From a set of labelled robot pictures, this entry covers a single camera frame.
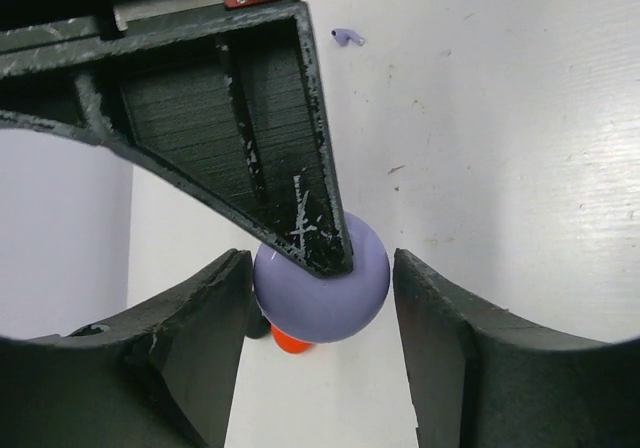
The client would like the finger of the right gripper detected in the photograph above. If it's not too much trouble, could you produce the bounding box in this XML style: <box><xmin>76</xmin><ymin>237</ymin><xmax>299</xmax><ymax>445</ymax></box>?
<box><xmin>1</xmin><ymin>0</ymin><xmax>354</xmax><ymax>278</ymax></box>

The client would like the orange charging case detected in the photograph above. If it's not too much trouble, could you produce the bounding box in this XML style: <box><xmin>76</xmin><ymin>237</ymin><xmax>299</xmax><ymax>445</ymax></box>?
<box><xmin>271</xmin><ymin>325</ymin><xmax>313</xmax><ymax>355</ymax></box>

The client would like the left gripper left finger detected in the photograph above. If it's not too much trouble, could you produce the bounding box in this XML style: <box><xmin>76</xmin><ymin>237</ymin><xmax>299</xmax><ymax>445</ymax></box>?
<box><xmin>1</xmin><ymin>249</ymin><xmax>252</xmax><ymax>447</ymax></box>

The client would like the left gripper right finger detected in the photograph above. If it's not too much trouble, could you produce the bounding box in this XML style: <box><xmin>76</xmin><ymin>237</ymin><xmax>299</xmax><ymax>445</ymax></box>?
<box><xmin>393</xmin><ymin>249</ymin><xmax>639</xmax><ymax>448</ymax></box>

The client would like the purple charging case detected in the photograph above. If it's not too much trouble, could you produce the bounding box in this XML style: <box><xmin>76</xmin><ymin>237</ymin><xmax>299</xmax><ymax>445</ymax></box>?
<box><xmin>253</xmin><ymin>213</ymin><xmax>391</xmax><ymax>344</ymax></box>

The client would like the purple earbud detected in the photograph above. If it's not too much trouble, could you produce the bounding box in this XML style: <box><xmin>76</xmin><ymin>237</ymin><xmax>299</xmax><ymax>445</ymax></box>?
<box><xmin>331</xmin><ymin>28</ymin><xmax>366</xmax><ymax>47</ymax></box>

